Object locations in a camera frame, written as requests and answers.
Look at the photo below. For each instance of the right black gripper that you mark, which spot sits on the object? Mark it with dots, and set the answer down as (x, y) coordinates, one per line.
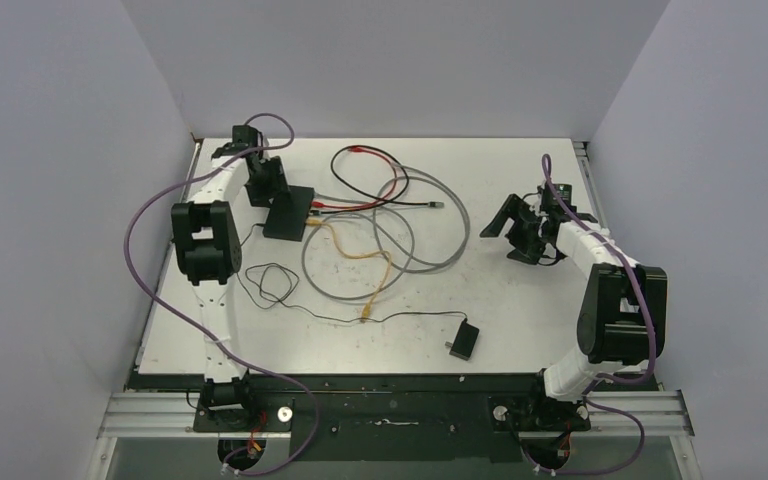
(517, 209)

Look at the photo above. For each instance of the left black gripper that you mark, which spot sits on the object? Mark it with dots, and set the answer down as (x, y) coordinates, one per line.
(277, 187)

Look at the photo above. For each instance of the black network switch box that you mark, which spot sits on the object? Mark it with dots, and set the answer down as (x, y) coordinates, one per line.
(288, 213)

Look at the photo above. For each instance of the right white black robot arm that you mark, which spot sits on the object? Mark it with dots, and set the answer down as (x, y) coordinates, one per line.
(622, 318)

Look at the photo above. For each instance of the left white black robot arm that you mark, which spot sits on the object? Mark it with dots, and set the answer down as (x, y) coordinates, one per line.
(209, 254)

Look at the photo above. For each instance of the black power adapter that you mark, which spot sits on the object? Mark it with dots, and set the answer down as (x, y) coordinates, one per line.
(463, 344)

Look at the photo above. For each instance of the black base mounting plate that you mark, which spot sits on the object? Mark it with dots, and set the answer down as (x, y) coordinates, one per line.
(366, 417)

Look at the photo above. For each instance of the aluminium front rail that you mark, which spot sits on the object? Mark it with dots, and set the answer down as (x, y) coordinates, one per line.
(170, 415)

